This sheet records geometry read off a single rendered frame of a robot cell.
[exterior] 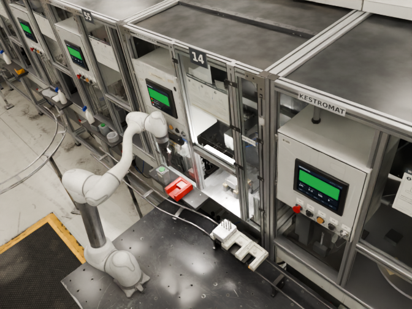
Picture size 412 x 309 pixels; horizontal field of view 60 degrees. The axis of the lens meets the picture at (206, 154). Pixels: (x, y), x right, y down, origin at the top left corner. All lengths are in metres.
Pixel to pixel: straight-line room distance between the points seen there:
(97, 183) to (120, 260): 0.56
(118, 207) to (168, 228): 1.29
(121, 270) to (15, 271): 1.75
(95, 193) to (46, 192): 2.52
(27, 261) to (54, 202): 0.73
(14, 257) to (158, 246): 1.79
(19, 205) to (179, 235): 2.34
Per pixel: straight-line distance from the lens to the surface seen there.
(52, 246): 3.87
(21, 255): 3.97
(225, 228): 2.31
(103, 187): 1.95
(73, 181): 2.05
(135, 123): 2.27
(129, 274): 2.34
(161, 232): 2.68
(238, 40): 1.88
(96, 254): 2.39
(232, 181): 2.43
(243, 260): 2.29
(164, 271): 2.51
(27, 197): 4.53
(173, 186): 2.57
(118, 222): 3.76
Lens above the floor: 2.80
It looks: 42 degrees down
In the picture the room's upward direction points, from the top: 9 degrees counter-clockwise
